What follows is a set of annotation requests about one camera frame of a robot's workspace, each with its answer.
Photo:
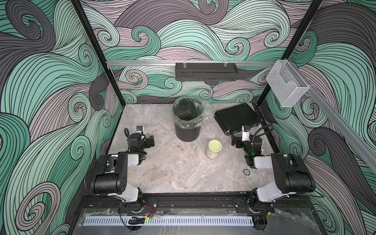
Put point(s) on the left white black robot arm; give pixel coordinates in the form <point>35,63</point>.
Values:
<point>111,173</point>

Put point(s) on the glass oatmeal jar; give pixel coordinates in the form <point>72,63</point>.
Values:
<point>211,155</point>

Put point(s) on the clear plastic bin liner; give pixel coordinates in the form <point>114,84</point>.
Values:
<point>190,113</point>

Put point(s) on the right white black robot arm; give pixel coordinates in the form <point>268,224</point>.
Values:
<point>291,176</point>

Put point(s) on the black trash bin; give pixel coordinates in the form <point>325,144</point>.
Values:
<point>187,135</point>

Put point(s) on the clear acrylic wall holder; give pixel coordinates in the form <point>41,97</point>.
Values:
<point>287,82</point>

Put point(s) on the black wall shelf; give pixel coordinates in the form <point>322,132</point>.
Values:
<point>207,72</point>

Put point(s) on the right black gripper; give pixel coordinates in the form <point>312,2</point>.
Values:
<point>238,141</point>

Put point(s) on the light green jar lid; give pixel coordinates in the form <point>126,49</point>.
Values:
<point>215,146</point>

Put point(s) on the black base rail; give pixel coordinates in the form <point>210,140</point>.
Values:
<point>240,202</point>

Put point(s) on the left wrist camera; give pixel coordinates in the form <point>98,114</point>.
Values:
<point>139,129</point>

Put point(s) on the white slotted cable duct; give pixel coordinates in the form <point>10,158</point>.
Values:
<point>171,221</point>

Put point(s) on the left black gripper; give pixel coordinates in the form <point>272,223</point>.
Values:
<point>147,144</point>

